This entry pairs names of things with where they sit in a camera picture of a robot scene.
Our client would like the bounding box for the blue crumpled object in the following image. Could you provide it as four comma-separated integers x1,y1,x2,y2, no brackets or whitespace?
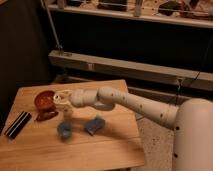
57,121,72,139
84,115,105,136

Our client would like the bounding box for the blue crumpled object right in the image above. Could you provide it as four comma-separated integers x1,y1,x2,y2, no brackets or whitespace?
84,115,105,136

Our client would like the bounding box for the lower wooden shelf beam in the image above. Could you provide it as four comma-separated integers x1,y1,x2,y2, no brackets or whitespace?
49,50,213,91

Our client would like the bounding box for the dark red flat object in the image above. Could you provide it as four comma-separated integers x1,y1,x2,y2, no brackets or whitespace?
36,111,58,122

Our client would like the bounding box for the metal diagonal rod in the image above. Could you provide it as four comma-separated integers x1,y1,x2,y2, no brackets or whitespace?
42,0,72,55

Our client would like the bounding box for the upper cluttered shelf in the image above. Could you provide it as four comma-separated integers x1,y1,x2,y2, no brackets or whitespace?
41,0,213,29

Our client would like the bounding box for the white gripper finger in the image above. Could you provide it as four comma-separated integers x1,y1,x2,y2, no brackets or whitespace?
54,90,72,97
53,95,70,105

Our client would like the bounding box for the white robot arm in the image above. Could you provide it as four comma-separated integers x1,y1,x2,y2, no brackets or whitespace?
53,86,213,171

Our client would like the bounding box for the red-brown bowl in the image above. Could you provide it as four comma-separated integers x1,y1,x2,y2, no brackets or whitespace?
34,90,55,110

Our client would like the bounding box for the blue crumpled object left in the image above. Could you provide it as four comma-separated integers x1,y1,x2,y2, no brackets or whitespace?
57,121,72,139

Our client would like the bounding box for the black striped rectangular block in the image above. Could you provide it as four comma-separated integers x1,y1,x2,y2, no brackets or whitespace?
4,111,32,139

